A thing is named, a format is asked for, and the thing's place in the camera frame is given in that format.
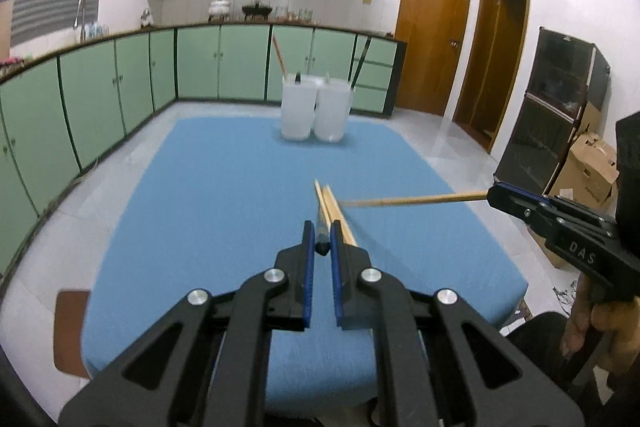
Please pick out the open wooden doorway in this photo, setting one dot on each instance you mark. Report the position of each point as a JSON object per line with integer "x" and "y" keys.
{"x": 489, "y": 78}

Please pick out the cardboard box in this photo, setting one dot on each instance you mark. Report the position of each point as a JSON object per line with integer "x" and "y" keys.
{"x": 589, "y": 174}

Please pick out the black chopstick white label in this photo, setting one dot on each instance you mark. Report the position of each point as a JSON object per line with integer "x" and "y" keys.
{"x": 361, "y": 60}

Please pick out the black wok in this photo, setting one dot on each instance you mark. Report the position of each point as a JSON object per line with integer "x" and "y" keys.
{"x": 256, "y": 11}

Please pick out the silver kettle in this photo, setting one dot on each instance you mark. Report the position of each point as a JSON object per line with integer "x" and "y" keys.
{"x": 146, "y": 18}

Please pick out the white cooking pot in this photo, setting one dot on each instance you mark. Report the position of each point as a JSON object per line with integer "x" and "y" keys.
{"x": 219, "y": 10}

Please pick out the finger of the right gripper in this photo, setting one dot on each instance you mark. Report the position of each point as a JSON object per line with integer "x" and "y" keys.
{"x": 528, "y": 207}

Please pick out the bamboo chopstick orange pattern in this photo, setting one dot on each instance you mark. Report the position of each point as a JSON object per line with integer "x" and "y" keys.
{"x": 342, "y": 214}

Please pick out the bamboo chopstick red band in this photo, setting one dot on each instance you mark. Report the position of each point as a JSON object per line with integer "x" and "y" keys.
{"x": 276, "y": 48}

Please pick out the plain light bamboo chopstick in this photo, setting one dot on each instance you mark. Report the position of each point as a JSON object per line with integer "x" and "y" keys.
{"x": 474, "y": 196}

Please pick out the green lower kitchen cabinets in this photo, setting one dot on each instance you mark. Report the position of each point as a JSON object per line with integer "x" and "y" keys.
{"x": 61, "y": 114}

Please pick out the blue table cloth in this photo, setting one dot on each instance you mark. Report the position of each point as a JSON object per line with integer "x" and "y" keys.
{"x": 223, "y": 196}

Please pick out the chrome sink faucet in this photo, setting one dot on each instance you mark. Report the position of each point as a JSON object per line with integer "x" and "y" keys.
{"x": 79, "y": 24}

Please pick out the white twin utensil holder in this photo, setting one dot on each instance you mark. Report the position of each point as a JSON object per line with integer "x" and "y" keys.
{"x": 315, "y": 107}

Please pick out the brown stool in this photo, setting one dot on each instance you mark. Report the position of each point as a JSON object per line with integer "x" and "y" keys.
{"x": 69, "y": 314}

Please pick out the right hand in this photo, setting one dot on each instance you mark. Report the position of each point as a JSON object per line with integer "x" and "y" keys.
{"x": 620, "y": 320}

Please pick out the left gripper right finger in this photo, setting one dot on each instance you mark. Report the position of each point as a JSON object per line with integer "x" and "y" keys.
{"x": 352, "y": 307}

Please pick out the wooden door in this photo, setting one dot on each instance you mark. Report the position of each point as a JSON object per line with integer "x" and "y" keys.
{"x": 434, "y": 31}

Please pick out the bamboo chopstick red pattern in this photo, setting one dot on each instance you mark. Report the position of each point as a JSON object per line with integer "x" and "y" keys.
{"x": 332, "y": 211}

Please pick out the black glass cabinet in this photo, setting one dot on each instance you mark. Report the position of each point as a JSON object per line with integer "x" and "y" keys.
{"x": 564, "y": 98}

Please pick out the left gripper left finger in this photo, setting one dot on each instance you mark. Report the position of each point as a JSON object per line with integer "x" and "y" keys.
{"x": 291, "y": 308}

